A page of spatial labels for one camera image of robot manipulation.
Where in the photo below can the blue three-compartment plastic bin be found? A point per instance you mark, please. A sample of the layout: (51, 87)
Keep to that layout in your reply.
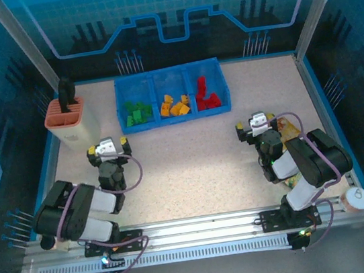
(170, 80)

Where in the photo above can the long red lego brick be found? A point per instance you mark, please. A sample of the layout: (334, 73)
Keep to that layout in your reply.
(214, 99)

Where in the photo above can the aluminium mounting rail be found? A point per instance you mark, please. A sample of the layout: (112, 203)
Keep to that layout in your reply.
(198, 229)

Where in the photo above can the yellow round lego piece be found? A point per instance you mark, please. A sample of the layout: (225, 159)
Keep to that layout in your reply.
(167, 98)

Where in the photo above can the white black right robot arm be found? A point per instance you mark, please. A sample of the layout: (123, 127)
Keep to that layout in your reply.
(324, 157)

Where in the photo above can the long green lego brick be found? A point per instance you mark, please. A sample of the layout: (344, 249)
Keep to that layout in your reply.
(137, 116)

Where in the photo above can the small green lego brick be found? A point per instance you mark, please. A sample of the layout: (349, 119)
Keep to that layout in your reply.
(129, 120)

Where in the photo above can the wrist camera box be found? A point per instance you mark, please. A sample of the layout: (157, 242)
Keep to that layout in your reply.
(109, 146)
(257, 119)

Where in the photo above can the black right controller board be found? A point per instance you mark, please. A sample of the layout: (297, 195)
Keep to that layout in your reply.
(300, 240)

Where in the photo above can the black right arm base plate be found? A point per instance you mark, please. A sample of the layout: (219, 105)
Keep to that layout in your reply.
(270, 220)

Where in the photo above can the green sloped lego piece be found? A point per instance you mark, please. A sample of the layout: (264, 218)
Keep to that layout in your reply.
(143, 106)

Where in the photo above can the black controller board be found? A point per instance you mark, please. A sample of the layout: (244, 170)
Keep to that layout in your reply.
(300, 240)
(113, 265)

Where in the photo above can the aluminium frame post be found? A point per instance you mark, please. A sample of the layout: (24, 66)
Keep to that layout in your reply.
(319, 1)
(19, 40)

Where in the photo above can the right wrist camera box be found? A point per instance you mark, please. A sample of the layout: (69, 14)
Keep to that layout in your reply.
(257, 119)

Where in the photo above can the beige utensil holder orange top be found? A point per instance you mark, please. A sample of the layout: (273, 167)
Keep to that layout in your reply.
(82, 130)

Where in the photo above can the small red lego brick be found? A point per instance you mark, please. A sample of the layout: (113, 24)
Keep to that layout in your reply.
(201, 104)

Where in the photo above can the small tin can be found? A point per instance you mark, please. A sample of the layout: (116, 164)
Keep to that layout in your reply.
(355, 202)

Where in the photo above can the aluminium side rail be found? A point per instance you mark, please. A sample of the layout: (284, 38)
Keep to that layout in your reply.
(320, 107)

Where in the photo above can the black left controller board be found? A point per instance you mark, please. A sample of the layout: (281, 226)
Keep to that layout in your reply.
(113, 265)

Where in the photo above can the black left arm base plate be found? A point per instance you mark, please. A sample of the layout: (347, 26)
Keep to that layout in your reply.
(133, 240)

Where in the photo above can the yellow snack bag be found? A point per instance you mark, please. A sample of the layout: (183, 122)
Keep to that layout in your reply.
(291, 129)

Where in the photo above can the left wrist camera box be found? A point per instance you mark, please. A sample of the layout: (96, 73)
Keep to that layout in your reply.
(109, 146)

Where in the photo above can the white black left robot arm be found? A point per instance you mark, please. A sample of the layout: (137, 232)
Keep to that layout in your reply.
(77, 212)

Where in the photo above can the yellow studded lego brick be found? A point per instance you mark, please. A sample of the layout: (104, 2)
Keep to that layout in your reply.
(185, 109)

